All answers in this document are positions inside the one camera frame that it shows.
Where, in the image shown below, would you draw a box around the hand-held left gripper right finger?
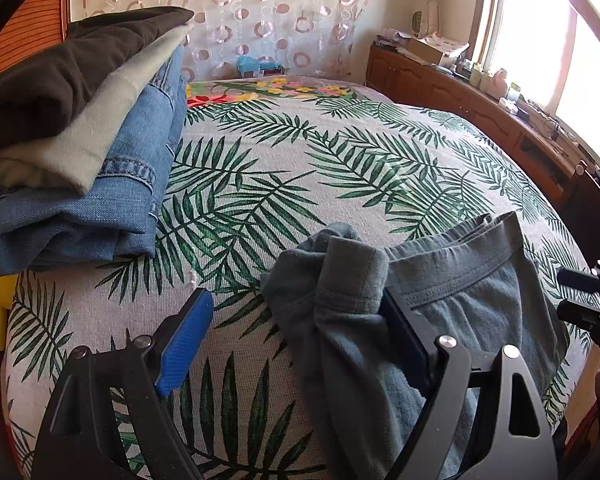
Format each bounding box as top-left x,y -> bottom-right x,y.
380,287 -> 558,480

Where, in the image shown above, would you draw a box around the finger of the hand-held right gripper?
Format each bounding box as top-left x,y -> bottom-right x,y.
557,260 -> 600,297
556,299 -> 600,348

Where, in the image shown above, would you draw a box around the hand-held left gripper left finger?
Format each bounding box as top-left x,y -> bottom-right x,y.
30,289 -> 216,480

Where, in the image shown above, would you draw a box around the grey-blue pants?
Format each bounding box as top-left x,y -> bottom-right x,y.
260,211 -> 571,480

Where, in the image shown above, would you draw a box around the folded blue jeans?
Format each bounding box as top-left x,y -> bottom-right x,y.
0,45 -> 188,277

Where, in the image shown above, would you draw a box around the yellow soft object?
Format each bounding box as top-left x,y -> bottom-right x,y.
0,274 -> 19,352

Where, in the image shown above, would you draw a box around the palm leaf printed bed sheet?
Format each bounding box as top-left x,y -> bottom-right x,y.
2,76 -> 598,480

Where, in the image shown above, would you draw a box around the long wooden cabinet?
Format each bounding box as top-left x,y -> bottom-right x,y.
367,42 -> 600,211

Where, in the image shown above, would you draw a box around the folded light grey garment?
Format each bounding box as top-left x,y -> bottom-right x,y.
0,22 -> 196,196

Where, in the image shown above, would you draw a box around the window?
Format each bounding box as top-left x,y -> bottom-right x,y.
472,0 -> 600,171

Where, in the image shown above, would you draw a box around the cardboard box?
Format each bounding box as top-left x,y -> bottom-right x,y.
407,32 -> 468,66

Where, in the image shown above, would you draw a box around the light blue cloth item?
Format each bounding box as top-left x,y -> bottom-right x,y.
236,55 -> 286,78

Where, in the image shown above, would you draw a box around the folded dark brown garment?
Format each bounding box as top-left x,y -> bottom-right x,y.
0,6 -> 195,148

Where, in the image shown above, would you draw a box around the sheer curtain with circles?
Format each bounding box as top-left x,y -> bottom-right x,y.
70,0 -> 376,83

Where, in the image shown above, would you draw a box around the orange wooden slatted panel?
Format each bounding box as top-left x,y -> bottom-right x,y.
0,0 -> 73,86

